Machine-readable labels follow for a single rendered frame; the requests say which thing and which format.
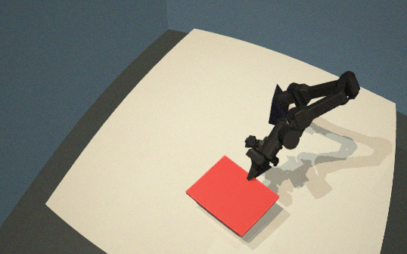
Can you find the red box lid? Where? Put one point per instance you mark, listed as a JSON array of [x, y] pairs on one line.
[[225, 192]]

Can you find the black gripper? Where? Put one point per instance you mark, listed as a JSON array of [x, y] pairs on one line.
[[261, 160]]

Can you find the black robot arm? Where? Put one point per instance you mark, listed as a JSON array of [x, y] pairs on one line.
[[301, 116]]

